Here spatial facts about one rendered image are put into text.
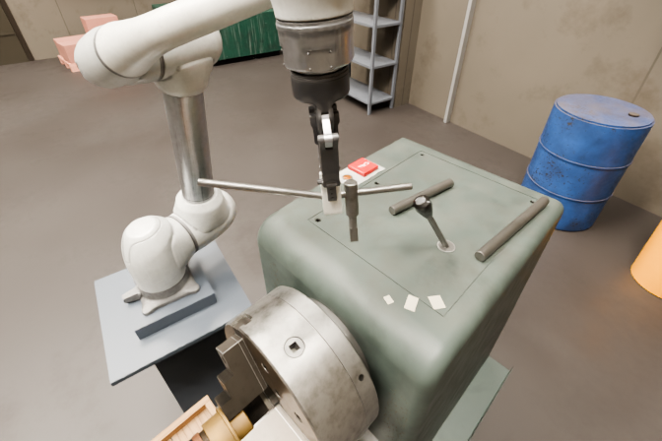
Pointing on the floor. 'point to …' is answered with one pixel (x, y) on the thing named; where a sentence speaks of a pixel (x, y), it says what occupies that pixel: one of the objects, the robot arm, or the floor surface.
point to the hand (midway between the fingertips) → (330, 192)
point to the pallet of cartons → (79, 38)
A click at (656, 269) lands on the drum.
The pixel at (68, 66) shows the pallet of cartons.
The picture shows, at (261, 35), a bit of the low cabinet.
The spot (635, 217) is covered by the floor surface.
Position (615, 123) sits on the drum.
